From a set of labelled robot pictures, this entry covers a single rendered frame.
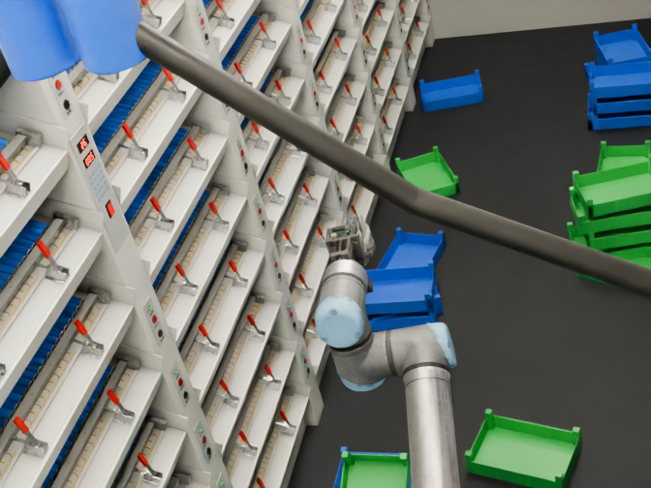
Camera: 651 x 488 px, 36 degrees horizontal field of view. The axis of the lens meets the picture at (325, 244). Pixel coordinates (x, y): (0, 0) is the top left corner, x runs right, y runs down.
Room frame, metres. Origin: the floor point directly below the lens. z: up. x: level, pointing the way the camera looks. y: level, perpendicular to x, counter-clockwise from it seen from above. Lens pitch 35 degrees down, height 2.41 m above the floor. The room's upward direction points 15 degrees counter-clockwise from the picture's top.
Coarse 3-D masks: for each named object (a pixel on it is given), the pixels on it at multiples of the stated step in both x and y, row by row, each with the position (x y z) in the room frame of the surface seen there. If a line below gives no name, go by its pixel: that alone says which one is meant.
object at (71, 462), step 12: (120, 360) 1.78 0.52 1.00; (120, 372) 1.75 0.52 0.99; (108, 384) 1.71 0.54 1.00; (96, 408) 1.65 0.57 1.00; (96, 420) 1.61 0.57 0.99; (84, 432) 1.58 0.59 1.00; (84, 444) 1.56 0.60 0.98; (72, 456) 1.52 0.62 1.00; (72, 468) 1.50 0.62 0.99; (60, 480) 1.46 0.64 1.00
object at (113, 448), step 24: (144, 360) 1.79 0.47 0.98; (120, 384) 1.74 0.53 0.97; (144, 384) 1.74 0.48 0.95; (144, 408) 1.68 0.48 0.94; (96, 432) 1.60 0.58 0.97; (120, 432) 1.60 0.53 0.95; (96, 456) 1.54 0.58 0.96; (120, 456) 1.54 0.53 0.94; (72, 480) 1.48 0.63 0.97; (96, 480) 1.48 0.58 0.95
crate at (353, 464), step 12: (348, 456) 2.09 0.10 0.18; (360, 456) 2.10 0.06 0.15; (372, 456) 2.09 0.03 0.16; (384, 456) 2.07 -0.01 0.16; (396, 456) 2.05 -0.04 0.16; (408, 456) 2.04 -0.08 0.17; (348, 468) 2.11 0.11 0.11; (360, 468) 2.10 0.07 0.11; (372, 468) 2.08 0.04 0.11; (384, 468) 2.07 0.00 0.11; (396, 468) 2.06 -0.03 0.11; (408, 468) 2.01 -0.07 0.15; (348, 480) 2.07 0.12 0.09; (360, 480) 2.06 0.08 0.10; (372, 480) 2.05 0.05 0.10; (384, 480) 2.04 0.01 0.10; (396, 480) 2.02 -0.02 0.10; (408, 480) 1.99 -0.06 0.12
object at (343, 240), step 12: (336, 228) 1.70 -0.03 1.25; (348, 228) 1.70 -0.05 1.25; (360, 228) 1.70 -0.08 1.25; (336, 240) 1.66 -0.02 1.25; (348, 240) 1.65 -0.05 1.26; (360, 240) 1.66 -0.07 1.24; (336, 252) 1.62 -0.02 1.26; (348, 252) 1.61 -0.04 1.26; (360, 252) 1.65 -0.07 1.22; (360, 264) 1.65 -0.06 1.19
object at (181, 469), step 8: (176, 464) 1.80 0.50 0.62; (176, 472) 1.79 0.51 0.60; (184, 472) 1.79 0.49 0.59; (192, 472) 1.79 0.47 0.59; (200, 472) 1.78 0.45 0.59; (176, 480) 1.77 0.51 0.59; (184, 480) 1.78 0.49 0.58; (192, 480) 1.79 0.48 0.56; (200, 480) 1.78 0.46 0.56; (208, 480) 1.77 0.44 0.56
